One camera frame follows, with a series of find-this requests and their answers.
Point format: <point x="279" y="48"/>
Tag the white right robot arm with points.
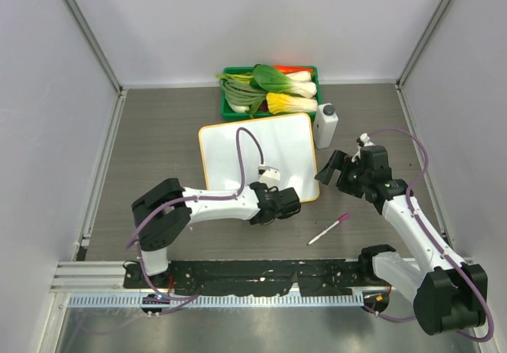
<point x="447" y="293"/>

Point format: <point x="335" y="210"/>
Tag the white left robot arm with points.
<point x="161" y="214"/>

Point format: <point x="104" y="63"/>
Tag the green long beans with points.
<point x="241" y="89"/>

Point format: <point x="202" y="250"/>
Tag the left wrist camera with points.
<point x="268" y="175"/>

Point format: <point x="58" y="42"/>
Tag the white slotted cable duct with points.
<point x="292" y="299"/>

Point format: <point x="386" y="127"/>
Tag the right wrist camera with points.
<point x="364" y="140"/>

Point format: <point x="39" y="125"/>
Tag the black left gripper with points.
<point x="271" y="191"/>

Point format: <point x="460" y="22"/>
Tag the white plastic bottle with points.
<point x="324" y="125"/>

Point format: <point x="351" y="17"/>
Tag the orange-framed whiteboard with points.
<point x="284" y="143"/>

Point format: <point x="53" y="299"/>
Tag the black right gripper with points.
<point x="338" y="161"/>

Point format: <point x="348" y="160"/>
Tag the orange carrot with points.
<point x="293" y="69"/>

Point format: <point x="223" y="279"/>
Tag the green bok choy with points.
<point x="273" y="81"/>

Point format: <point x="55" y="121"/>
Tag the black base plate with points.
<point x="265" y="278"/>

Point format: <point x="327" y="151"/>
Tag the yellow-leaf cabbage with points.
<point x="282" y="103"/>

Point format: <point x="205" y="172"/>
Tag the green plastic tray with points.
<point x="259" y="110"/>

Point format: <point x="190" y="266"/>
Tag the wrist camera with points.
<point x="268" y="175"/>
<point x="364" y="140"/>

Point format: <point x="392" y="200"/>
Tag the white radish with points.
<point x="239" y="108"/>

